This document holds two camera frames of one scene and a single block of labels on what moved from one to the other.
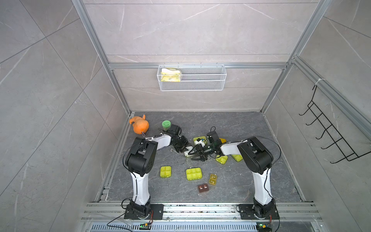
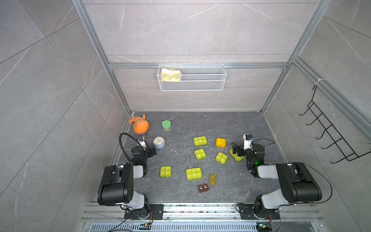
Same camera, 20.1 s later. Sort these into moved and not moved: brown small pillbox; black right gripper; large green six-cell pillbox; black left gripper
Moved: black right gripper; black left gripper
Not moved: large green six-cell pillbox; brown small pillbox
